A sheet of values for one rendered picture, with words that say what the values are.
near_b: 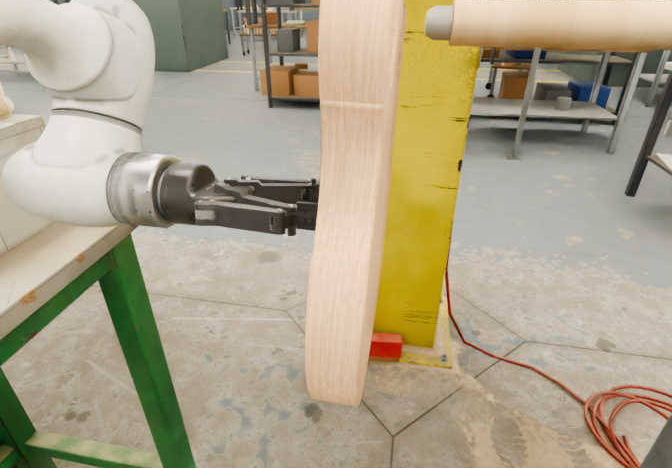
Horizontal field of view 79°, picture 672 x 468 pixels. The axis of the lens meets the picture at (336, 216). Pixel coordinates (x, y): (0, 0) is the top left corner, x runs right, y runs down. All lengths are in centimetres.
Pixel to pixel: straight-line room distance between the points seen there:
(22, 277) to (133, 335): 27
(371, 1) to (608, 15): 17
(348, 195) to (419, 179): 103
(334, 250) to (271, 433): 126
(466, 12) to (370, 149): 12
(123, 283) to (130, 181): 34
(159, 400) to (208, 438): 56
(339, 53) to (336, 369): 23
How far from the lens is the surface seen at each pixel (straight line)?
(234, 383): 168
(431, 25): 35
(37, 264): 73
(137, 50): 59
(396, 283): 155
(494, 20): 34
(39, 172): 58
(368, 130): 29
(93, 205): 54
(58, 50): 54
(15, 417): 144
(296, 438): 152
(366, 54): 27
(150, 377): 98
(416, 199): 136
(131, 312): 86
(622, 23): 37
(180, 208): 49
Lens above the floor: 127
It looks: 28 degrees down
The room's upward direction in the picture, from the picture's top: straight up
